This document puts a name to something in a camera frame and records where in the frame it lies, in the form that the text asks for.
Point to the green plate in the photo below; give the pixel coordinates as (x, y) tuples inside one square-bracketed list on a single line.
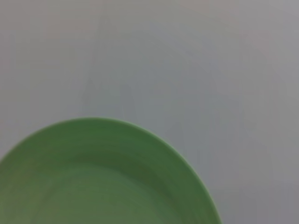
[(100, 182)]

